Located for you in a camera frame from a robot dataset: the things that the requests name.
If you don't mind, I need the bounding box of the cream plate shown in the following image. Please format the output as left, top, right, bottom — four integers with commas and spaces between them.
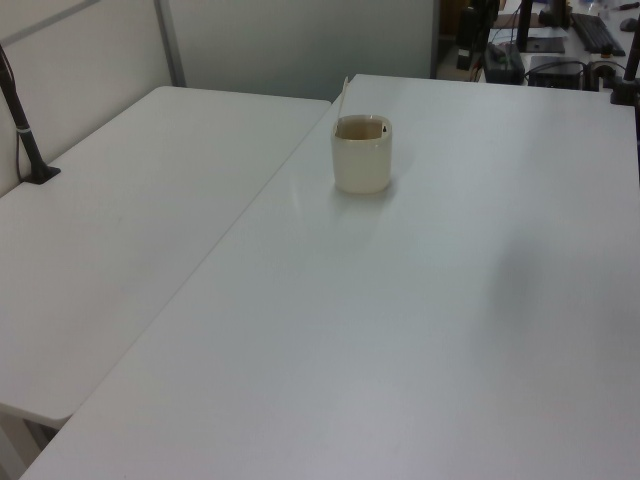
335, 74, 351, 132

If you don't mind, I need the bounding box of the cream bowl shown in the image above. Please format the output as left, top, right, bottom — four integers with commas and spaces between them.
330, 113, 394, 195

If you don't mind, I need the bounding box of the grey partition panel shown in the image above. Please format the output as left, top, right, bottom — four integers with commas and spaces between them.
162, 0, 442, 104

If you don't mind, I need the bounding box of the white side table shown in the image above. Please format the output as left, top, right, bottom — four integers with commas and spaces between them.
0, 85, 334, 422

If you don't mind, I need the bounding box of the dark equipment case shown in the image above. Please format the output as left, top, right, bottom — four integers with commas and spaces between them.
483, 41, 527, 84

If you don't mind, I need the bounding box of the black upright speaker box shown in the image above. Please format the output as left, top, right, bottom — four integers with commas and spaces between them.
456, 4, 482, 72

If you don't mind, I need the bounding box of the black flat device box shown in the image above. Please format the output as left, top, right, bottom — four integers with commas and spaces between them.
528, 55, 587, 91

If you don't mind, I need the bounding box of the black monitor stand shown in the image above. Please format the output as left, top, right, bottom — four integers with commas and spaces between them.
513, 0, 567, 54

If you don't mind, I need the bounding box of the black keyboard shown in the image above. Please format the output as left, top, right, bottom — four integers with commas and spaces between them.
569, 11, 628, 58

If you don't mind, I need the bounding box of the black clamp stand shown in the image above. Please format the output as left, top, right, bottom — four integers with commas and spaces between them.
608, 0, 640, 107

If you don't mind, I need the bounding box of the black camera stand pole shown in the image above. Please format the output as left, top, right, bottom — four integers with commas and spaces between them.
0, 42, 63, 183

